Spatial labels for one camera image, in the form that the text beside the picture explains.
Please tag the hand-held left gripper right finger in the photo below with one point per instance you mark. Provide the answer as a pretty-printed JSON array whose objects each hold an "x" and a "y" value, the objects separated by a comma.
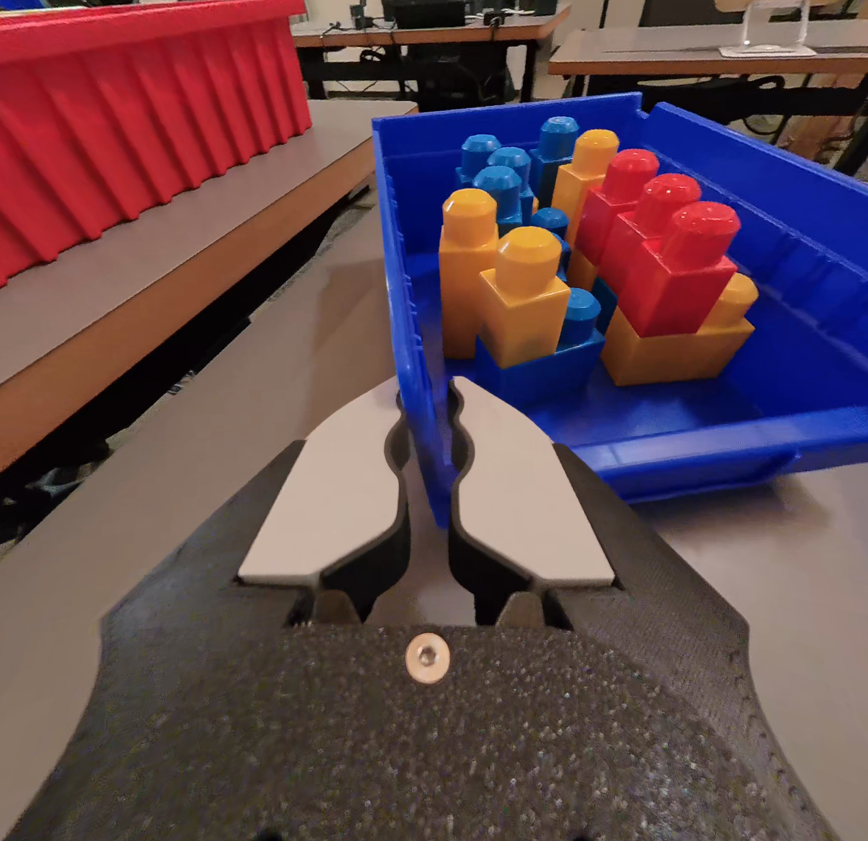
[{"x": 529, "y": 509}]

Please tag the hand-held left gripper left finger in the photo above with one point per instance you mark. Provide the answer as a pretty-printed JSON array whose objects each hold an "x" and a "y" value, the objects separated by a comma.
[{"x": 332, "y": 509}]

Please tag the blue plastic bin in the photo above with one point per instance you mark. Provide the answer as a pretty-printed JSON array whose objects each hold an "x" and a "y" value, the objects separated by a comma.
[{"x": 678, "y": 441}]

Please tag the group of toy bricks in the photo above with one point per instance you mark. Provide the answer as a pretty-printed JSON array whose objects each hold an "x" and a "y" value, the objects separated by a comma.
[{"x": 522, "y": 312}]

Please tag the wooden edge table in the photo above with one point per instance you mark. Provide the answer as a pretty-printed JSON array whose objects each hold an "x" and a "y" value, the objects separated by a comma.
[{"x": 169, "y": 244}]

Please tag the red plastic bin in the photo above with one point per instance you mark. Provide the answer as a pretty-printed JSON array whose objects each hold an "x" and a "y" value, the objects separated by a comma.
[{"x": 135, "y": 109}]

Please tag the wooden top desk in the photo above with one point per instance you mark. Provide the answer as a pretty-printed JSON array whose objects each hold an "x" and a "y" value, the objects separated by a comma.
[
  {"x": 441, "y": 34},
  {"x": 644, "y": 51}
]

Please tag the black equipment box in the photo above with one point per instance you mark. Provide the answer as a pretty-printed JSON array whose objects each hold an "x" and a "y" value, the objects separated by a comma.
[{"x": 427, "y": 10}]

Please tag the clear acrylic stand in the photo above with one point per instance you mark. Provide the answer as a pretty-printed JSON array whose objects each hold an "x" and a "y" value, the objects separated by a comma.
[{"x": 773, "y": 41}]

